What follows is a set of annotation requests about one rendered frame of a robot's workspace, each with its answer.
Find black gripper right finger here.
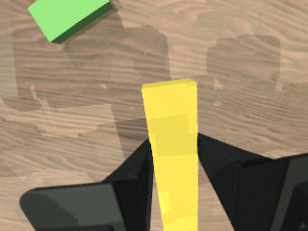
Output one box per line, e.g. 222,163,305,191
196,133,308,231

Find yellow bar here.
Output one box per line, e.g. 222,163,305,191
141,78,198,231

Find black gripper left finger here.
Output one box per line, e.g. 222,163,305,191
19,140,154,231

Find green rectangular block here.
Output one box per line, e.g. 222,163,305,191
28,0,114,44

